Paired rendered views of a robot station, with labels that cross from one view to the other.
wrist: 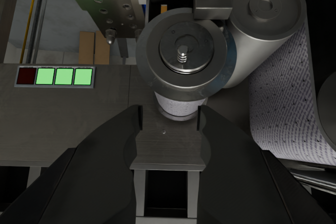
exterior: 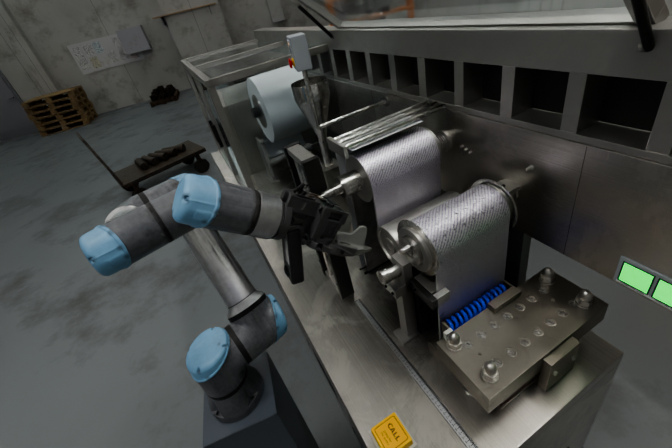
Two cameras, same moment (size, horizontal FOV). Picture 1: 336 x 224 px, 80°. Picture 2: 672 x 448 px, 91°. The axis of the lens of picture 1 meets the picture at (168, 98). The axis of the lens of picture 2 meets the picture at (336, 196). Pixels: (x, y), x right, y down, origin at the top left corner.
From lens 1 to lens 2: 0.65 m
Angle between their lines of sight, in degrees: 68
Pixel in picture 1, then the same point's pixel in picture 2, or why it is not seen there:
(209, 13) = (401, 259)
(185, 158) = (510, 132)
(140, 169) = (565, 132)
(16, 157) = not seen: outside the picture
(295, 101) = (385, 190)
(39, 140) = not seen: outside the picture
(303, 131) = (381, 176)
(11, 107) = not seen: outside the picture
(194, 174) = (504, 112)
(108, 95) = (599, 235)
